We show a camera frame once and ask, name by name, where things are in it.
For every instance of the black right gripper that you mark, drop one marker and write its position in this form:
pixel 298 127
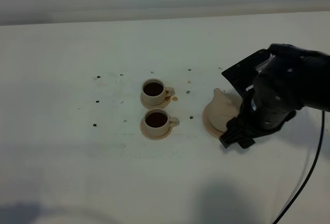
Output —
pixel 294 78

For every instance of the beige ceramic teapot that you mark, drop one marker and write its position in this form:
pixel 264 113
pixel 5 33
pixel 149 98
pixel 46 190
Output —
pixel 223 108

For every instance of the beige teapot saucer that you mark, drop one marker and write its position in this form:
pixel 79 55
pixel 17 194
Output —
pixel 209 127

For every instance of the near beige cup saucer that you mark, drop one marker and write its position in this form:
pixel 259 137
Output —
pixel 151 137

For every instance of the beige cup saucer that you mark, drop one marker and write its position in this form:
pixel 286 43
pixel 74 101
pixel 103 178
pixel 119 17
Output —
pixel 159 101
pixel 151 137

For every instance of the far beige cup saucer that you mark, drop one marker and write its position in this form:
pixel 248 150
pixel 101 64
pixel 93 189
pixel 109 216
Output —
pixel 159 101

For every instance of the near beige teacup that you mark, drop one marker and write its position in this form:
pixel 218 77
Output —
pixel 158 121

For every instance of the beige teacup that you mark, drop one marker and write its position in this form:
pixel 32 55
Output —
pixel 154 87
pixel 158 121

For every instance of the far beige teacup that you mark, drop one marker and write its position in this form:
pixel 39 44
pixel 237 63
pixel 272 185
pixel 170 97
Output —
pixel 154 87

